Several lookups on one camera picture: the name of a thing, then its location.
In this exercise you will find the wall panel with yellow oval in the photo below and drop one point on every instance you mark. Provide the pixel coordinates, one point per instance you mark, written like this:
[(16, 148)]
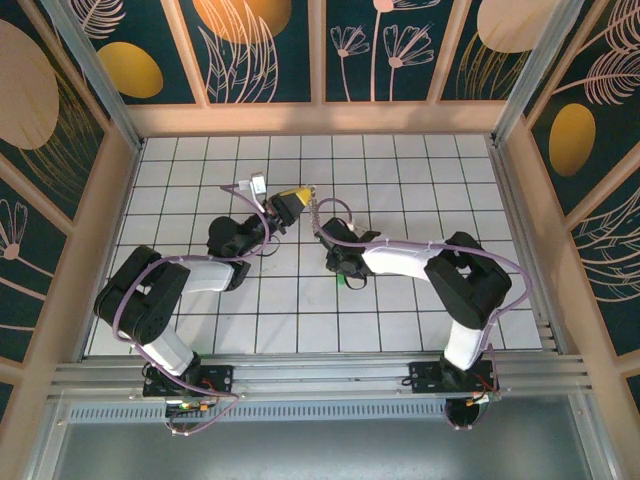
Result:
[(130, 70)]

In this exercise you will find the wall panel yellow oval feathers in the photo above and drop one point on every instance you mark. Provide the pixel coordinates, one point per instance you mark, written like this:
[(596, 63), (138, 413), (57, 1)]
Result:
[(575, 135)]

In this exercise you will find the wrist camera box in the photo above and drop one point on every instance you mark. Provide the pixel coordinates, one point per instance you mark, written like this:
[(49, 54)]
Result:
[(258, 182), (367, 236)]

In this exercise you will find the wall panel pink leaf outlines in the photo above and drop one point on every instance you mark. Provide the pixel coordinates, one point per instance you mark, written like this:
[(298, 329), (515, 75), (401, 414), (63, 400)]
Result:
[(610, 270)]

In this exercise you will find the metal key organizer with rings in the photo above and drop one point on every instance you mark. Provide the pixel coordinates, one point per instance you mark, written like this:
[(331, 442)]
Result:
[(315, 215)]

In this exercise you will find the grey metal sheet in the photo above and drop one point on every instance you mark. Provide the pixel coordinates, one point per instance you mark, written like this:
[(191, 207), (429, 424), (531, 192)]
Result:
[(320, 450)]

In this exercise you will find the wall panel beige circle yellow lines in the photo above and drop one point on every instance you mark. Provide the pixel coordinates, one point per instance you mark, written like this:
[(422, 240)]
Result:
[(480, 65)]

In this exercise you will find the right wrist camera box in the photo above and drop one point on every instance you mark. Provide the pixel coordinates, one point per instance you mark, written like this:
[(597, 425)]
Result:
[(367, 236)]

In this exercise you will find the wall panel single pink flower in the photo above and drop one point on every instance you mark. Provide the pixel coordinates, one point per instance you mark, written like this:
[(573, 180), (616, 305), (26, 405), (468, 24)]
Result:
[(25, 275)]

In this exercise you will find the wall panel large beige circle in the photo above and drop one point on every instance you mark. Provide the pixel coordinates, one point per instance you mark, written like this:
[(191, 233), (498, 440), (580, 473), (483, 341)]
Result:
[(30, 90)]

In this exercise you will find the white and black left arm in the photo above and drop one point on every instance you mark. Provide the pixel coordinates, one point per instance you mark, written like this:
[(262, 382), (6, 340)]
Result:
[(170, 350)]

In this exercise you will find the wall panel orange circle leaves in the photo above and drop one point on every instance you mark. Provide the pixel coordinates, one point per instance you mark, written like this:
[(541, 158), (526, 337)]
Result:
[(240, 50)]

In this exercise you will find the green plastic key tag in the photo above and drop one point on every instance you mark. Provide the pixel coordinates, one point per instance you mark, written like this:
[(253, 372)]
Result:
[(340, 281)]

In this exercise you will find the wall panel with flowers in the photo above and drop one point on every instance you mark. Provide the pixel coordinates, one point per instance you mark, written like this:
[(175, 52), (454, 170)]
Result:
[(380, 50)]

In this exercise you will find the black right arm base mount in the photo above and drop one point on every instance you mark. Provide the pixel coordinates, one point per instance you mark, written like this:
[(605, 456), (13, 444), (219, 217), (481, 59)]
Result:
[(425, 377)]

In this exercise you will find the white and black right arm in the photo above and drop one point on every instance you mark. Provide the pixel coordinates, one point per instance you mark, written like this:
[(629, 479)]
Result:
[(395, 260)]

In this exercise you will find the aluminium corner post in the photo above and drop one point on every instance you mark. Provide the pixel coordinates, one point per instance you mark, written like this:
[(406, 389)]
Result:
[(534, 75), (96, 75)]

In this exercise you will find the long aluminium base rail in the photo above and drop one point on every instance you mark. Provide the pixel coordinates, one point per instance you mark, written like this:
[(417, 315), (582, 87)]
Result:
[(320, 375)]

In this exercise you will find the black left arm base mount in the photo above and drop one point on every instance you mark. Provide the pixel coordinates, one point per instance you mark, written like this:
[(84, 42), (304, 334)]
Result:
[(220, 377)]

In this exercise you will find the aluminium side rail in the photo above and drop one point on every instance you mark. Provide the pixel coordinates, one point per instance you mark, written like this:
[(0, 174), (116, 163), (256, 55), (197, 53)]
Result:
[(504, 175), (109, 250)]

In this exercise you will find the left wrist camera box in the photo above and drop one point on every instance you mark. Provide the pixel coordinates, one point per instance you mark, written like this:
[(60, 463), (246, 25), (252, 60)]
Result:
[(258, 182)]

